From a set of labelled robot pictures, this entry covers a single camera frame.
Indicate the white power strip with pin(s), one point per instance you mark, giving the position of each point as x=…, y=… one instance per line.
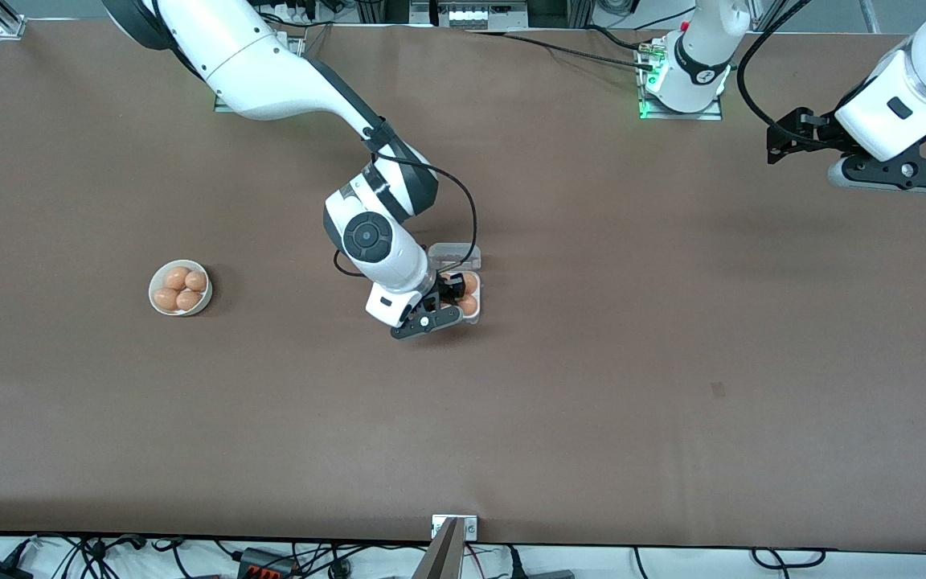
x=479, y=14

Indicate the black orange connector block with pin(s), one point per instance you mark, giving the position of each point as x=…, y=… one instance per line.
x=266, y=565

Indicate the grey camera pole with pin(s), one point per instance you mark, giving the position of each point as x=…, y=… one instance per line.
x=440, y=559

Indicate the aluminium corner post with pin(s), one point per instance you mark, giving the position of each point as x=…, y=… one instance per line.
x=11, y=26

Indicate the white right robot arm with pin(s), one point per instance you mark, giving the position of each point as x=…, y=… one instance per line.
x=270, y=72

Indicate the clear plastic egg box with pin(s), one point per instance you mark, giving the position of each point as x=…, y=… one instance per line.
x=455, y=256

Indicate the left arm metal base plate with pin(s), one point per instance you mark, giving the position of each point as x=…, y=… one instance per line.
x=680, y=115

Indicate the grey slanted post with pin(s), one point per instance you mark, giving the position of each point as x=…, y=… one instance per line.
x=870, y=16

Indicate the white bowl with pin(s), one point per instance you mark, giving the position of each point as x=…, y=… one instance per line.
x=204, y=304

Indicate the small metal clamp bracket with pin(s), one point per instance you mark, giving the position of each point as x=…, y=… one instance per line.
x=471, y=527

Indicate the black plug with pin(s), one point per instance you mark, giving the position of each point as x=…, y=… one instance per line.
x=514, y=564

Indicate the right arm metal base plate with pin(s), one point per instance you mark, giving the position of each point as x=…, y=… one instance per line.
x=296, y=44

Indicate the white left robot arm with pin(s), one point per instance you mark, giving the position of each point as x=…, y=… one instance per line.
x=700, y=56

